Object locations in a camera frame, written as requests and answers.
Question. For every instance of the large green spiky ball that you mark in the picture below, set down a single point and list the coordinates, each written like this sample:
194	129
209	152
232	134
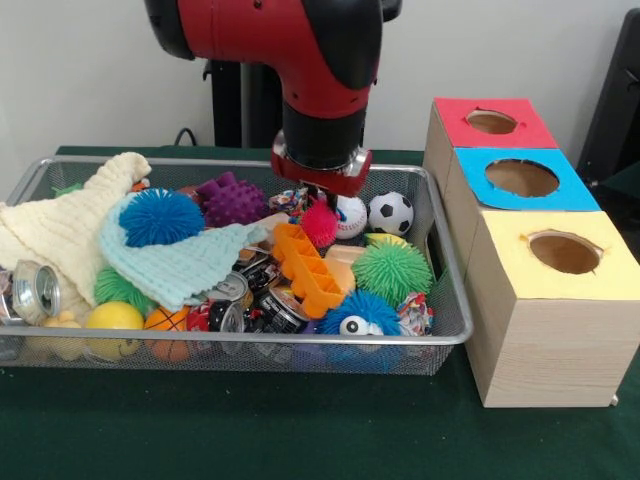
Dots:
392	272

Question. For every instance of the small soccer ball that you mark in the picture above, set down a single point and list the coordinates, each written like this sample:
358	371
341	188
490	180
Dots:
390	213

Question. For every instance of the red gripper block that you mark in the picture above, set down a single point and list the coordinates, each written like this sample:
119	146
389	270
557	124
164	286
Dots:
320	172

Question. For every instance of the purple spiky toy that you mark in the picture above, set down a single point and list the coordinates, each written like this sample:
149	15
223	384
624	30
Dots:
232	200

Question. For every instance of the white baseball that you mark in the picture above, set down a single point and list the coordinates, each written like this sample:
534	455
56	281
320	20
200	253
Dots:
353	220

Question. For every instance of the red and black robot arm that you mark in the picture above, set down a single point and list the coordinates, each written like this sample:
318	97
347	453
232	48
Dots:
290	60

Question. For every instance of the small pink spiky ball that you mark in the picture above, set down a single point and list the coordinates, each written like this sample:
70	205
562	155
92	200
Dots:
320	225

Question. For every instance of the long orange toy brick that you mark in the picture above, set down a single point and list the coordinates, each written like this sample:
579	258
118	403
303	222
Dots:
310	272

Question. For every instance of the light green spiky ball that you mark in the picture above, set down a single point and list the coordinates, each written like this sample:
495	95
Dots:
122	290

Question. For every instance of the dark green table cloth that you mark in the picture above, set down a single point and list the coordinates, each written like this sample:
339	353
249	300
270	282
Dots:
300	430

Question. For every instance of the yellow smiley ball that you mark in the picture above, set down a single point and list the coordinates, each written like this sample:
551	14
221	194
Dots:
114	318

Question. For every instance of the shallow clear mesh bin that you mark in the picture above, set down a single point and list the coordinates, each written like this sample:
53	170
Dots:
130	180

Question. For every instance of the wooden box with three holes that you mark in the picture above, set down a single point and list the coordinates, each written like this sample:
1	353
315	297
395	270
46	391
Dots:
540	350

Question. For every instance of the crushed shiny silver can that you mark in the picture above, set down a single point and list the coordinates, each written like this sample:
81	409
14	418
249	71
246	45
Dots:
36	293

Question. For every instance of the plain blue spiky ball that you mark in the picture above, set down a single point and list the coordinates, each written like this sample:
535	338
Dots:
160	218

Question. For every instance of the black drink can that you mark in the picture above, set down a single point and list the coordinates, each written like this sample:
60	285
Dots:
285	312

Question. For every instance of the small orange basketball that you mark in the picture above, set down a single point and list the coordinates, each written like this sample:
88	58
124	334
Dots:
165	322

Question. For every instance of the silver drink can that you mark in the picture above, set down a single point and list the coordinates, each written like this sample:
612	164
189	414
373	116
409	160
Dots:
232	288

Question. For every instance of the blue spiky ball with eyes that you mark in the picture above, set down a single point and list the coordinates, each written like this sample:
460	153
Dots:
360	318

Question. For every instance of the pale blue waffle cloth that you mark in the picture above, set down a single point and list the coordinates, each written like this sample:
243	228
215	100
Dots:
180	268

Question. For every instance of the cream yellow knitted cloth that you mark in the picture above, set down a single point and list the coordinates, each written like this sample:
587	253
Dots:
55	225

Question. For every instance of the black upright panel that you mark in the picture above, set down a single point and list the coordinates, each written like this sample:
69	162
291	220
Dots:
620	100

